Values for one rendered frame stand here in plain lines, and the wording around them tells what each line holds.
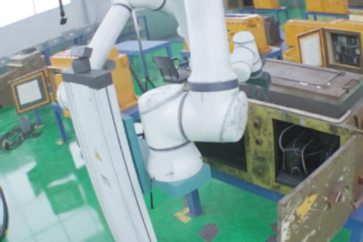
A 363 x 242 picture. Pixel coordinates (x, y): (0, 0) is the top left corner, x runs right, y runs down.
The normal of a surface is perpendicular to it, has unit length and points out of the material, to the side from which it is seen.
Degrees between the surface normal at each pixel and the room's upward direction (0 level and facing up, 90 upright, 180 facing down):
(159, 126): 90
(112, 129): 90
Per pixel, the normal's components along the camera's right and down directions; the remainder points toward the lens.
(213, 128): -0.43, 0.47
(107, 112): 0.62, 0.18
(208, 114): -0.45, 0.25
